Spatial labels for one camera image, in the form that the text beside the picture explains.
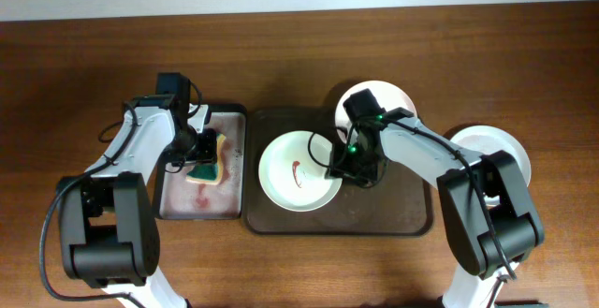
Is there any small wet sponge tray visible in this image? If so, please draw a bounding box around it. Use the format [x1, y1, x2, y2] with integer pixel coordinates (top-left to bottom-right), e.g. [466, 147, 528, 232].
[153, 104, 247, 220]

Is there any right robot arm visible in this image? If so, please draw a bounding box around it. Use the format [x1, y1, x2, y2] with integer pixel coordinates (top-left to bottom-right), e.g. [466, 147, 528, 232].
[326, 89, 545, 307]

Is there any pink plate with red stain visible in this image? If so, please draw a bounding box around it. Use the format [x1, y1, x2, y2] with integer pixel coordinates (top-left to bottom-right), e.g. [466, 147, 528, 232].
[334, 81, 417, 143]

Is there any large brown serving tray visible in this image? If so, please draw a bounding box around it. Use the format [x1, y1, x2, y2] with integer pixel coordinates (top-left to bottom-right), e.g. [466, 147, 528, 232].
[241, 107, 433, 237]

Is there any cream plate with red stain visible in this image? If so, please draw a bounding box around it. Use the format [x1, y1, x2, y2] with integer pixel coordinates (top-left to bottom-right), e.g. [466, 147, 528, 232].
[258, 130, 343, 212]

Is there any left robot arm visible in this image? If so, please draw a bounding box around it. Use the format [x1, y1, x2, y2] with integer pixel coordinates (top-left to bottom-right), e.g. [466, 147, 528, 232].
[44, 73, 217, 307]

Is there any light blue plate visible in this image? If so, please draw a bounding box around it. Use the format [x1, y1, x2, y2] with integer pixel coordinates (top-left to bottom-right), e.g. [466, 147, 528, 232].
[450, 125, 532, 185]

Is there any green yellow sponge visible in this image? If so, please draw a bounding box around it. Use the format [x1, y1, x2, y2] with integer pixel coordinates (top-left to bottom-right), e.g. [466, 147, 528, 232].
[185, 133, 226, 185]

